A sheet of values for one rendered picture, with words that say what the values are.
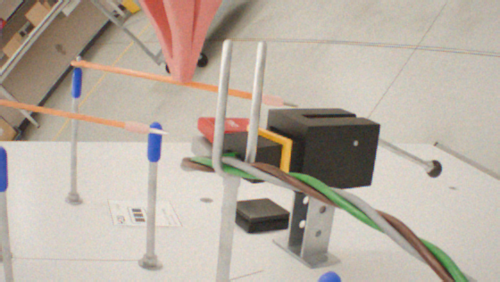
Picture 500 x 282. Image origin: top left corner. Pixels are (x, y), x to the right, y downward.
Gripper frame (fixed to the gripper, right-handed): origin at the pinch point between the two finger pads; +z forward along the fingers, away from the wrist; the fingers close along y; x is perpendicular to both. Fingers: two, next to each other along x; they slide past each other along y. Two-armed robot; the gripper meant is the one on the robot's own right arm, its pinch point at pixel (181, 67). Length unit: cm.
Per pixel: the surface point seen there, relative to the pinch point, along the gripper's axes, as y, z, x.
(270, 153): 2.4, 4.1, -5.6
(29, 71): 114, 150, 778
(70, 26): 181, 99, 782
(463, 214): 23.2, 15.2, -3.5
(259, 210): 5.8, 11.3, 1.6
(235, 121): 12.2, 9.9, 16.2
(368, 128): 9.0, 3.9, -6.0
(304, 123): 4.8, 3.0, -5.4
